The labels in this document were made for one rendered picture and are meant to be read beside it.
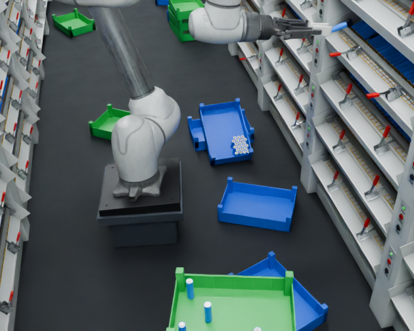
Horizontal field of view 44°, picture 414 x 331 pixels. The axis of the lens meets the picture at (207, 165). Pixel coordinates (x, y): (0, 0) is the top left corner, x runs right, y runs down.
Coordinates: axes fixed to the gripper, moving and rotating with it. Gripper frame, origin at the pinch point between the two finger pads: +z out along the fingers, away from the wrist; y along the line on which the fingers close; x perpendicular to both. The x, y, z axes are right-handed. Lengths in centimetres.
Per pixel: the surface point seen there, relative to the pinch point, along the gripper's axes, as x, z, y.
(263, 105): 77, 21, 85
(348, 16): 0.8, 16.9, 14.7
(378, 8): -11.8, 10.5, -12.3
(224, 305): 49, -39, -64
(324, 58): 16.9, 12.6, 14.9
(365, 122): 25.2, 16.9, -15.0
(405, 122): 8.5, 10.6, -41.2
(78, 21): 96, -77, 242
